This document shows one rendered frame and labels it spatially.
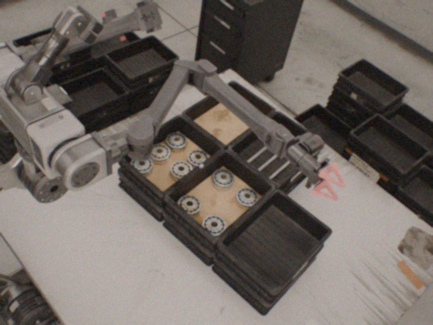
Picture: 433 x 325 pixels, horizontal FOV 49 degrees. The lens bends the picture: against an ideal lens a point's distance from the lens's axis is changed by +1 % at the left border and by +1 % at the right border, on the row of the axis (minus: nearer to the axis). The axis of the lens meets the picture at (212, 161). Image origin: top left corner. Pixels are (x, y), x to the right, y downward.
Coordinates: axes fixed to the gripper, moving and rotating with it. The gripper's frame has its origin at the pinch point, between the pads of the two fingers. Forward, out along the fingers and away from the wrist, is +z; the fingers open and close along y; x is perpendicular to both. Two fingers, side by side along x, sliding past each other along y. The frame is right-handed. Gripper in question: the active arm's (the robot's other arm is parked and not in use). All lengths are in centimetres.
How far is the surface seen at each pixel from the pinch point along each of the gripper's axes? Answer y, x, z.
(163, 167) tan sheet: 62, 4, -76
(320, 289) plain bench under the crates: 75, -18, 7
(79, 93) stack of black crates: 106, -13, -185
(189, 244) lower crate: 71, 15, -41
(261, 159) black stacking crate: 62, -38, -54
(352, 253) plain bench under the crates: 76, -44, 5
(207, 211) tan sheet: 62, 3, -45
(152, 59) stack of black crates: 96, -65, -178
